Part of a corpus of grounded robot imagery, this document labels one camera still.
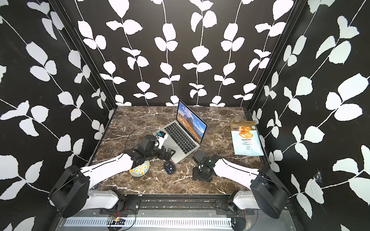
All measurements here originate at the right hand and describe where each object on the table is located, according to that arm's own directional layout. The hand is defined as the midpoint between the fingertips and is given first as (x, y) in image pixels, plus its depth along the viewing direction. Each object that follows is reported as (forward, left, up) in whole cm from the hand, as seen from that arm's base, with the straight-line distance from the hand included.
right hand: (194, 176), depth 82 cm
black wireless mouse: (+5, +15, 0) cm, 16 cm away
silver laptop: (+29, +7, -1) cm, 30 cm away
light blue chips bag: (+26, -37, 0) cm, 45 cm away
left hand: (+14, +14, +9) cm, 22 cm away
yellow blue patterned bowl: (+4, +33, -1) cm, 34 cm away
